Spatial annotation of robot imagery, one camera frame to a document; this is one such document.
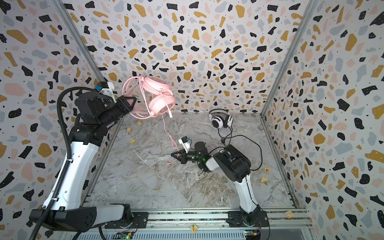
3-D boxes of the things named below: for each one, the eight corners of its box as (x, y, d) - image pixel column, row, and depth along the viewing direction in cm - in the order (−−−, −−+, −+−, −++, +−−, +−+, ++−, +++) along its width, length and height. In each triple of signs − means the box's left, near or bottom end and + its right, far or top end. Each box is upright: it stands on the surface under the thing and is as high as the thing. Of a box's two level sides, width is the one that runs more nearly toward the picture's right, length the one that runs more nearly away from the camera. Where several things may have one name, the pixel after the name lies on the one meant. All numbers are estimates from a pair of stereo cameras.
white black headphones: (212, 132, 113) (213, 123, 106) (207, 112, 127) (208, 103, 119) (232, 130, 114) (234, 121, 107) (225, 110, 128) (226, 102, 121)
